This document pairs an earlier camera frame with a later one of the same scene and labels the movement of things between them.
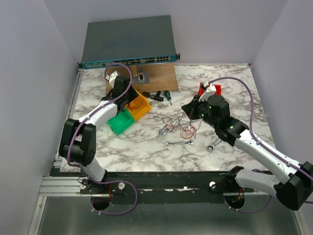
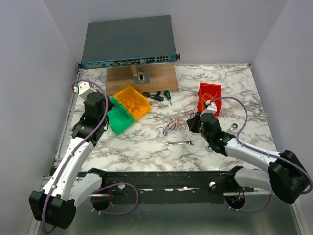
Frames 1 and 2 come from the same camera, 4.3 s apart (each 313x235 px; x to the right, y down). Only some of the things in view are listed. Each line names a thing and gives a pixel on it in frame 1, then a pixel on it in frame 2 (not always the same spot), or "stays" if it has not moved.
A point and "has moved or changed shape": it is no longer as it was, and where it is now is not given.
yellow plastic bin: [139, 106] stays
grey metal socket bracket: [142, 78] stays
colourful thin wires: [188, 129] has moved or changed shape
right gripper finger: [192, 110] → [193, 124]
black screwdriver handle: [157, 96] stays
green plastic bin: [122, 121] stays
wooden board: [162, 77] stays
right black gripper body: [203, 111] → [204, 134]
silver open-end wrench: [189, 142] stays
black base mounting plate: [164, 187] stays
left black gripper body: [130, 95] → [105, 102]
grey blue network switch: [138, 40] stays
